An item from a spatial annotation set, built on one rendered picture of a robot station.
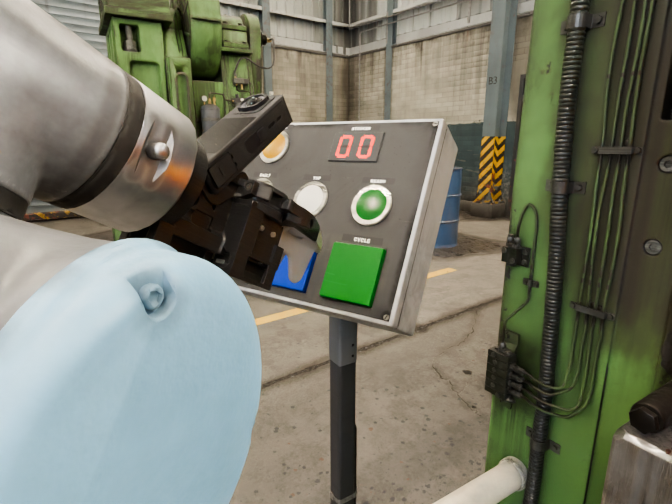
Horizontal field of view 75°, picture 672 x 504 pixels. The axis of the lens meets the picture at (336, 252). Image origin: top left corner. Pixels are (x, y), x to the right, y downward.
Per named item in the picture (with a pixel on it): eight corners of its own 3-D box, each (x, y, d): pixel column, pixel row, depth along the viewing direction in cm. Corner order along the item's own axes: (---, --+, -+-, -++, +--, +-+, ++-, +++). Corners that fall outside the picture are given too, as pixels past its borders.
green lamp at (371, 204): (372, 224, 55) (372, 190, 54) (351, 219, 59) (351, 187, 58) (391, 222, 57) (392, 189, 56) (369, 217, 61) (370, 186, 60)
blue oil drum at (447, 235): (435, 251, 479) (440, 169, 458) (397, 241, 525) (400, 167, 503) (468, 243, 514) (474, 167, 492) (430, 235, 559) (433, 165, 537)
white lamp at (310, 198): (308, 217, 61) (308, 186, 59) (293, 213, 64) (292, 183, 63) (327, 215, 62) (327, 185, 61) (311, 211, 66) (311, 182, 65)
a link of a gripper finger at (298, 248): (304, 290, 47) (250, 267, 39) (319, 239, 48) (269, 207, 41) (327, 296, 46) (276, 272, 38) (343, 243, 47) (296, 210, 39)
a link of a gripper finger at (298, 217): (289, 240, 44) (232, 206, 37) (294, 223, 44) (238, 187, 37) (327, 245, 42) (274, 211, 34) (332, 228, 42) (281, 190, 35)
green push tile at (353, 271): (369, 306, 52) (384, 247, 54) (317, 294, 56) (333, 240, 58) (375, 309, 54) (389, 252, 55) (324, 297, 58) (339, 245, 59)
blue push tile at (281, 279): (302, 291, 57) (318, 238, 59) (259, 282, 62) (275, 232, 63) (309, 294, 59) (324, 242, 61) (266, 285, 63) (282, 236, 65)
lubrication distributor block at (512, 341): (511, 424, 70) (520, 346, 67) (480, 405, 75) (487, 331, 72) (525, 416, 72) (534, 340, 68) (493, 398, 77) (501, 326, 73)
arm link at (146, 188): (81, 80, 30) (173, 68, 24) (141, 120, 34) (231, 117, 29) (28, 202, 28) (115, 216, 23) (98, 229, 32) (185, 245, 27)
